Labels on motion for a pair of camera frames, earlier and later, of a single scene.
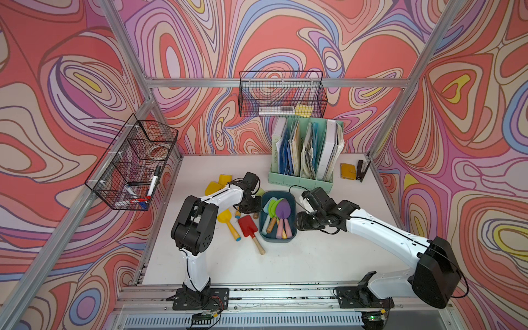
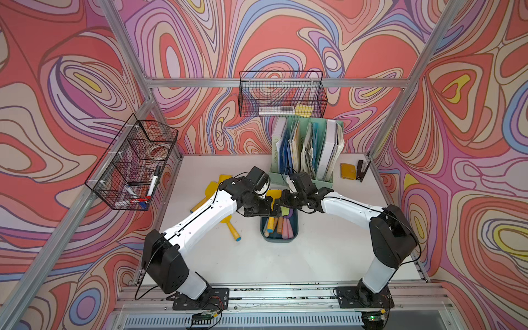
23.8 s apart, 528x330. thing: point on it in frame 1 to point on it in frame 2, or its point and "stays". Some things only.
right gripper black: (303, 225) to (285, 194)
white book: (329, 142) stays
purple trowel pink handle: (283, 210) stays
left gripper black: (257, 207) to (267, 210)
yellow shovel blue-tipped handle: (225, 217) stays
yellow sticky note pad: (348, 171) stays
